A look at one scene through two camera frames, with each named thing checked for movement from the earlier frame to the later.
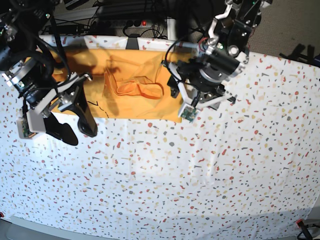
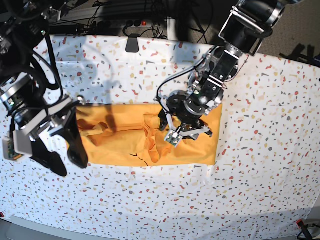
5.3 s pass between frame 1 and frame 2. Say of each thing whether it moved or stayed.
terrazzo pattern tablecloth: stayed
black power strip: stayed
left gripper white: moved
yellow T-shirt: moved
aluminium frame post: stayed
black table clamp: stayed
